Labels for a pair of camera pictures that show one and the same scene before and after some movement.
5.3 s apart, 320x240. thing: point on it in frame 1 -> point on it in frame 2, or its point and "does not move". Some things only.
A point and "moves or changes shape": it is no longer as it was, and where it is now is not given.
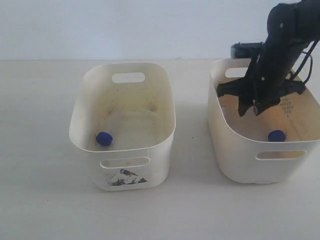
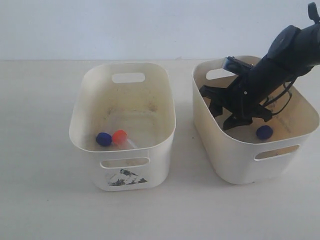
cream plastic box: (134, 102) does not move
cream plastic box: (278, 145) moves or changes shape
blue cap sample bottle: (104, 138) does not move
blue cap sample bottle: (276, 136) -> (264, 132)
